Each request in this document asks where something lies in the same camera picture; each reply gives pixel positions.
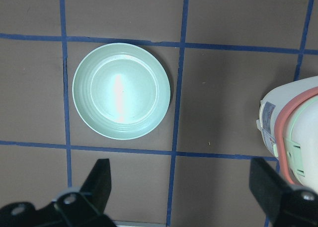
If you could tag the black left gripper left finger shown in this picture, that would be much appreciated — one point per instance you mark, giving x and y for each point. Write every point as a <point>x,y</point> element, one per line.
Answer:
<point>82,208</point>

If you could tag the far green plate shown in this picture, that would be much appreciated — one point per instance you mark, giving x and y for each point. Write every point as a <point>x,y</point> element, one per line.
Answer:
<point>121,91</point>

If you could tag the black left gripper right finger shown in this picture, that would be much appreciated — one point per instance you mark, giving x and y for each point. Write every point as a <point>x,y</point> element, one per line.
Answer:
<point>285,204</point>

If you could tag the white rice cooker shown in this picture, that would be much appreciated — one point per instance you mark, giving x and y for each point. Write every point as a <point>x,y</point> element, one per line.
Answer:
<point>288,122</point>

